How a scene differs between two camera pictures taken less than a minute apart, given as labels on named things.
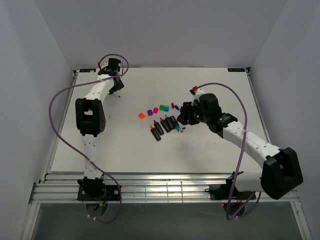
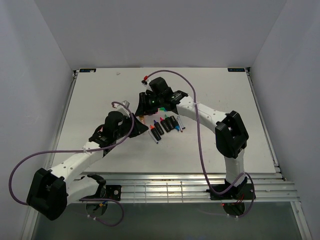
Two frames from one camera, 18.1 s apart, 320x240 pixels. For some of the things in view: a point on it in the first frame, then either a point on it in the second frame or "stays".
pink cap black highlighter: x=165 y=125 stays
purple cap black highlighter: x=158 y=127 stays
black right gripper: x=186 y=114 to x=144 y=108
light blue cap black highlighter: x=175 y=123 stays
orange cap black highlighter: x=155 y=132 stays
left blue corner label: x=87 y=70 stays
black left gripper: x=119 y=86 to x=139 y=128
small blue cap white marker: x=116 y=94 to x=153 y=136
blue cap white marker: x=180 y=127 stays
